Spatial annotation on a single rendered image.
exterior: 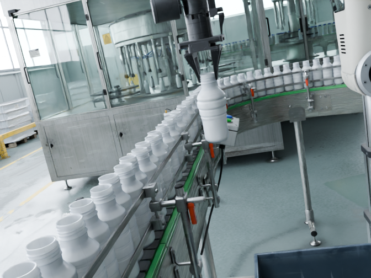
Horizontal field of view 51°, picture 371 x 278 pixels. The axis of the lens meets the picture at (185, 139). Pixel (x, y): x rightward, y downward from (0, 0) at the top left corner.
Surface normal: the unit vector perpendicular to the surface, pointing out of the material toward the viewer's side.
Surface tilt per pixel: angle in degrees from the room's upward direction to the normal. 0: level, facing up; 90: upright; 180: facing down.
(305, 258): 90
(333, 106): 90
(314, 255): 90
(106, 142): 90
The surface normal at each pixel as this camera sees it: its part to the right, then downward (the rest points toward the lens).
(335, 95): -0.44, 0.27
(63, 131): -0.15, 0.24
